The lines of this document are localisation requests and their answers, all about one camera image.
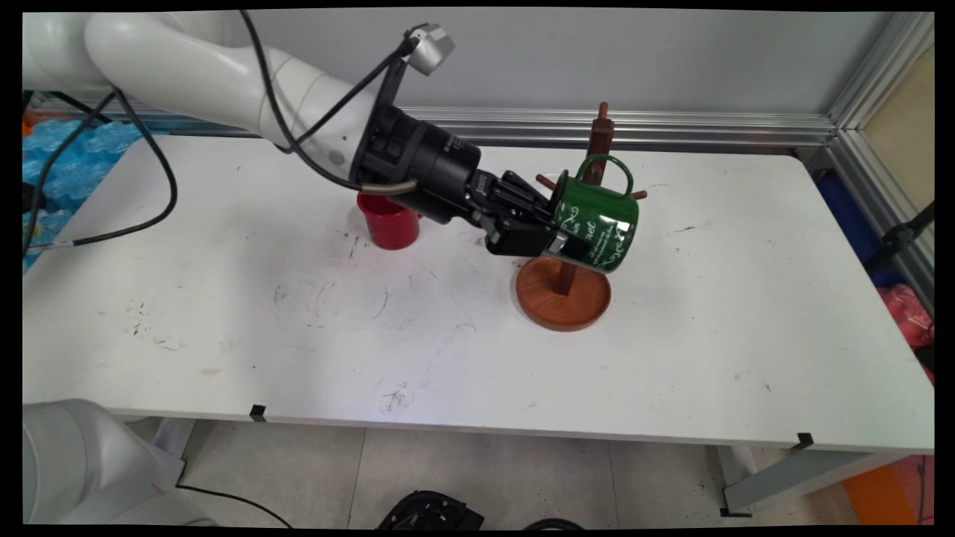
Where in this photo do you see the black stand clamp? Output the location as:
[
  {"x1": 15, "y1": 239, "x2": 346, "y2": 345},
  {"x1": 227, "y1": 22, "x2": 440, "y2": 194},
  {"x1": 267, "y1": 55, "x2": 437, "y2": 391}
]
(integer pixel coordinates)
[{"x1": 865, "y1": 201, "x2": 935, "y2": 273}]

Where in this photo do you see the red plastic bag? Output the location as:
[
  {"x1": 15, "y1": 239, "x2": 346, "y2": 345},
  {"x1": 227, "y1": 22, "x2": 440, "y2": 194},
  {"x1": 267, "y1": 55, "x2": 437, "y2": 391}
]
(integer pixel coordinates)
[{"x1": 877, "y1": 283, "x2": 935, "y2": 385}]

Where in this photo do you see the blue bubble wrap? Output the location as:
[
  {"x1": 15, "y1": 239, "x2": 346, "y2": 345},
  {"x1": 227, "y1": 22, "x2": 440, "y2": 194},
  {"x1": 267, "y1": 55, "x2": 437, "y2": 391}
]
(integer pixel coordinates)
[{"x1": 22, "y1": 119, "x2": 143, "y2": 273}]

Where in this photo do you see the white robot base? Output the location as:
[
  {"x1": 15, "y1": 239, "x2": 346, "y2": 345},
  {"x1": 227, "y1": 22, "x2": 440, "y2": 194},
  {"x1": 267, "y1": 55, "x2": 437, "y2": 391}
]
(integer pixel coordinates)
[{"x1": 22, "y1": 399, "x2": 217, "y2": 527}]

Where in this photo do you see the green enamel mug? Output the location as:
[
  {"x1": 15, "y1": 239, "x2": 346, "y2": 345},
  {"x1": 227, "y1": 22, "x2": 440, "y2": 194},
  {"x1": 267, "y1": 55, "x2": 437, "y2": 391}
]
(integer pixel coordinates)
[{"x1": 552, "y1": 154, "x2": 641, "y2": 274}]

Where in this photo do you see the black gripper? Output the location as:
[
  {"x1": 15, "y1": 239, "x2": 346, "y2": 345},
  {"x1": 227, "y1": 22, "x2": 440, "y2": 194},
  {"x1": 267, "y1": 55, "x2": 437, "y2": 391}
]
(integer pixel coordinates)
[{"x1": 351, "y1": 104, "x2": 590, "y2": 260}]

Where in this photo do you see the wooden mug tree stand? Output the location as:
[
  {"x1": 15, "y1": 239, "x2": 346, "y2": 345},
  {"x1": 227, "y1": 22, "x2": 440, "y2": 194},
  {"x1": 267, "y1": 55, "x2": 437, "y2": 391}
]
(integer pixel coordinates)
[{"x1": 516, "y1": 103, "x2": 648, "y2": 333}]

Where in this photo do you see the red mug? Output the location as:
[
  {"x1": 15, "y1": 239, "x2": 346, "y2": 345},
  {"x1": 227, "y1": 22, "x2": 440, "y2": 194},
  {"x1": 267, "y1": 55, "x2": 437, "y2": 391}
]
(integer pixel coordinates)
[{"x1": 357, "y1": 190, "x2": 422, "y2": 251}]

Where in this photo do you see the angled aluminium frame rail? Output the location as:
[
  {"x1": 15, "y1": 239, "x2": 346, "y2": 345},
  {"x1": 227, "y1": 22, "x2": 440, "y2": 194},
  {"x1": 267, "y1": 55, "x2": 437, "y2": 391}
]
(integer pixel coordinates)
[{"x1": 824, "y1": 11, "x2": 935, "y2": 314}]

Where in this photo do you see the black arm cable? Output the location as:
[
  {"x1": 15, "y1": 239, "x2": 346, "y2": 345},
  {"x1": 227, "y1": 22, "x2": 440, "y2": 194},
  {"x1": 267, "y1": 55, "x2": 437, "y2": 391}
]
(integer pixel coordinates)
[{"x1": 22, "y1": 11, "x2": 420, "y2": 258}]

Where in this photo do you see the black floor cable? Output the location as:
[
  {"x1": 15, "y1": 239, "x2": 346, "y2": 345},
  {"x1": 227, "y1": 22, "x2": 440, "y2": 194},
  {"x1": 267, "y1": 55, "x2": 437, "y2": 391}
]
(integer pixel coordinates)
[{"x1": 175, "y1": 483, "x2": 294, "y2": 529}]

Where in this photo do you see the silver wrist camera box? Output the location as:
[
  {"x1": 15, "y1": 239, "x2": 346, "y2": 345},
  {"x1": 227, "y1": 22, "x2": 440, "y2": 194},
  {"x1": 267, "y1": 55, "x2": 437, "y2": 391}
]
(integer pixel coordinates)
[{"x1": 403, "y1": 24, "x2": 456, "y2": 77}]

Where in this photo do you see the grey table leg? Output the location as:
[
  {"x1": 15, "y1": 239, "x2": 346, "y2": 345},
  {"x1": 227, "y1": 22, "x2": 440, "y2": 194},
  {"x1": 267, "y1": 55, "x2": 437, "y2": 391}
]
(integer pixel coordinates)
[
  {"x1": 153, "y1": 416, "x2": 196, "y2": 486},
  {"x1": 720, "y1": 445, "x2": 915, "y2": 517}
]

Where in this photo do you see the orange box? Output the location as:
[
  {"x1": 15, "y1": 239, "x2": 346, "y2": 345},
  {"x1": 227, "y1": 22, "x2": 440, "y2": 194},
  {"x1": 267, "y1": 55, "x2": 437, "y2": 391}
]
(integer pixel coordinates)
[{"x1": 843, "y1": 455, "x2": 935, "y2": 527}]

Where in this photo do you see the black device on floor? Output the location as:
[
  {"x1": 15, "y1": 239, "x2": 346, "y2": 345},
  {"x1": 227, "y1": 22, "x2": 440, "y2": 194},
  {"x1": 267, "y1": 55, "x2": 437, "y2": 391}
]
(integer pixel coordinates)
[{"x1": 377, "y1": 490, "x2": 486, "y2": 530}]

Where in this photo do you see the blue box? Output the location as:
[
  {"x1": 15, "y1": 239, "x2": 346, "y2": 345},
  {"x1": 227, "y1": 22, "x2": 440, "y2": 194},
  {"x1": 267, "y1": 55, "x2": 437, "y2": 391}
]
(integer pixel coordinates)
[{"x1": 813, "y1": 170, "x2": 907, "y2": 288}]

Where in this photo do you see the long aluminium frame rail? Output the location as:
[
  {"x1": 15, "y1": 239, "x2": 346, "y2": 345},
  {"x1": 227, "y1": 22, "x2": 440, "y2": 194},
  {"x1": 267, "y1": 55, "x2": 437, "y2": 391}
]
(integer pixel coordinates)
[{"x1": 34, "y1": 93, "x2": 836, "y2": 150}]

